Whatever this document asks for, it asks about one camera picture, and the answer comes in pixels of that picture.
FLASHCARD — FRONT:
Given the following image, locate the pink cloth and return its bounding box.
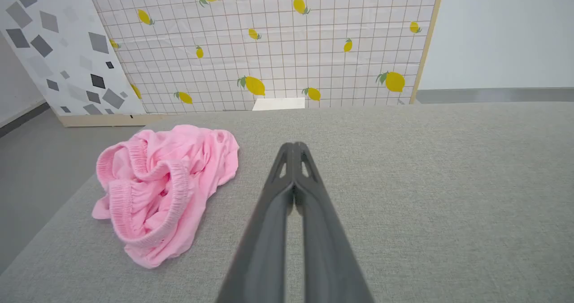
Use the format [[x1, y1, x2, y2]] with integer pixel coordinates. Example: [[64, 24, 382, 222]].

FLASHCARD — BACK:
[[92, 124, 240, 269]]

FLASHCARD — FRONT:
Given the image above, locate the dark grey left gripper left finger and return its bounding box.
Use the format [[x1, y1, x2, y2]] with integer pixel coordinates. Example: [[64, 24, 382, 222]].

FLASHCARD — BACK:
[[215, 142, 295, 303]]

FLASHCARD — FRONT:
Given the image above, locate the grey terrazzo pattern panel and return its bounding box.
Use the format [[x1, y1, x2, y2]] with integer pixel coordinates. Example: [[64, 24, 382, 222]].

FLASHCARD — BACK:
[[0, 0, 147, 116]]

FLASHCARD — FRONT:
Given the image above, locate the lemon print grid panel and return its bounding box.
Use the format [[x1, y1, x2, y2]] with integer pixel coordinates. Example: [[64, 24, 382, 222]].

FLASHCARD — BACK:
[[85, 0, 441, 114]]

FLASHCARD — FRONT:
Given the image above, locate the white block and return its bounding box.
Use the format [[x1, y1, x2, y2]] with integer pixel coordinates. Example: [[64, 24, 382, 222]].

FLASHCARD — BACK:
[[252, 98, 306, 111]]

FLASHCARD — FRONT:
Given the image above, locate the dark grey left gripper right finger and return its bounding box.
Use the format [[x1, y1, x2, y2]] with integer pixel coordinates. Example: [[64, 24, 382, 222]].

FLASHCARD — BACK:
[[294, 142, 375, 303]]

